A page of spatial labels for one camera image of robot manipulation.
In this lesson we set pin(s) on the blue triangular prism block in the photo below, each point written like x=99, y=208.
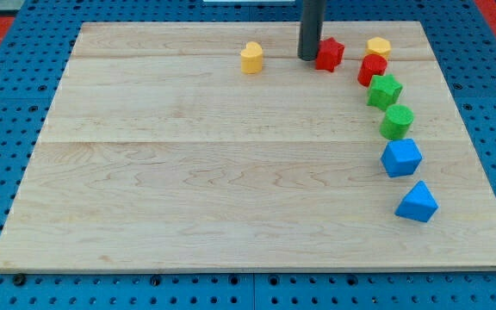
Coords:
x=418, y=204

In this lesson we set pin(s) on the red cylinder block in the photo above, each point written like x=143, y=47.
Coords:
x=373, y=64

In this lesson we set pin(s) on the blue cube block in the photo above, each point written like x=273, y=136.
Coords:
x=401, y=157

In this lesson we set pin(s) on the red star block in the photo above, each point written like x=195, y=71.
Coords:
x=330, y=55

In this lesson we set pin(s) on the light wooden board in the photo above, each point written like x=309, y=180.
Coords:
x=159, y=155

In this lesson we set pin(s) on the green cylinder block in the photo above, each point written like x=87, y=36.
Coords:
x=396, y=122

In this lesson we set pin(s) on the green star block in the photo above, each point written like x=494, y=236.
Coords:
x=383, y=91

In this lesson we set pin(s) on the yellow heart block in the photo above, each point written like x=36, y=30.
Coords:
x=251, y=58

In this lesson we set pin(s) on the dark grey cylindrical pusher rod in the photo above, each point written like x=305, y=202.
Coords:
x=312, y=18

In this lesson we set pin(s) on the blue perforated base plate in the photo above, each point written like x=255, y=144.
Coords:
x=33, y=56

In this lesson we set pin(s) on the yellow hexagon block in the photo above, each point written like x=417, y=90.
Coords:
x=378, y=46

